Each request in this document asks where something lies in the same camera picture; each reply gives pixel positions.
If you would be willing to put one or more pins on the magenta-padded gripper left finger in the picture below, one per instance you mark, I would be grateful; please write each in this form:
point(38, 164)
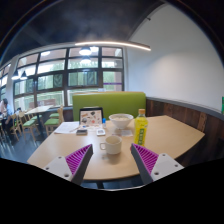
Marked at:
point(75, 161)

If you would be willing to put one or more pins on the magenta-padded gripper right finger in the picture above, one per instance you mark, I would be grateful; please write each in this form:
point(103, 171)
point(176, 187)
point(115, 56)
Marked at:
point(148, 161)

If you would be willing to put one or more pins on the yellow drink bottle orange cap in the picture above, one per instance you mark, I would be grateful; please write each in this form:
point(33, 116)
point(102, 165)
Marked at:
point(141, 130)

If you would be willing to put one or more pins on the small dark box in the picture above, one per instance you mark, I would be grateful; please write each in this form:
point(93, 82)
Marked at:
point(81, 132)

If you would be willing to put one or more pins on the white paper sheets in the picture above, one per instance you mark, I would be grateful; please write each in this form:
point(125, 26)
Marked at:
point(66, 127)

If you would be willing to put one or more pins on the clear plastic wrapper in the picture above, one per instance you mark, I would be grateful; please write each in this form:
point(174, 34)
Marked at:
point(127, 133)

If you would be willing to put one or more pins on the white ceramic mug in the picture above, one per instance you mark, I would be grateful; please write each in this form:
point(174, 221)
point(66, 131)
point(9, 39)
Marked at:
point(113, 146)

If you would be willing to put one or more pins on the small white handheld device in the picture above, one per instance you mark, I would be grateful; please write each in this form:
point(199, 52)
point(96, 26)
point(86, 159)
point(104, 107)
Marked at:
point(101, 132)

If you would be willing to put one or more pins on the black-framed standing picture sign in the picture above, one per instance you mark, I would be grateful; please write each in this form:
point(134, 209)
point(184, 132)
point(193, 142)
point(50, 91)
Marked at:
point(91, 117)

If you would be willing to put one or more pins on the small blue-capped bottle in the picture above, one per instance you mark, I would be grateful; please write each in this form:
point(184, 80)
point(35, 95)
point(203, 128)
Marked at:
point(104, 124)

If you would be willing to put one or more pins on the white ceramic bowl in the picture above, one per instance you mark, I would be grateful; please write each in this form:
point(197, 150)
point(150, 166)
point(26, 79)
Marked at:
point(121, 121)

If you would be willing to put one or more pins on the wooden chairs green seats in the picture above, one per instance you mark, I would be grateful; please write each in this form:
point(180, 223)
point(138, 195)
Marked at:
point(28, 123)

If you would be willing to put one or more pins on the wooden dining table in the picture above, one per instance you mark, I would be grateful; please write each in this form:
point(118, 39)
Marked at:
point(38, 109)

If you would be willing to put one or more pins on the green upholstered bench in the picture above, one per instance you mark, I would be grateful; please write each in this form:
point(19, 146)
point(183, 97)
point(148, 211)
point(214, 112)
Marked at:
point(113, 101)

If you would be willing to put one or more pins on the person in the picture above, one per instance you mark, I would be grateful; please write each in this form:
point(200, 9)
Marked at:
point(6, 111)

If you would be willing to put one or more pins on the curved linear ceiling light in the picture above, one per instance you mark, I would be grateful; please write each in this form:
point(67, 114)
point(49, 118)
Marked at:
point(116, 44)

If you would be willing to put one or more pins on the black-framed window wall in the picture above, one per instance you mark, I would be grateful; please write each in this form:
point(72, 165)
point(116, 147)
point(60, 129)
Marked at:
point(66, 78)

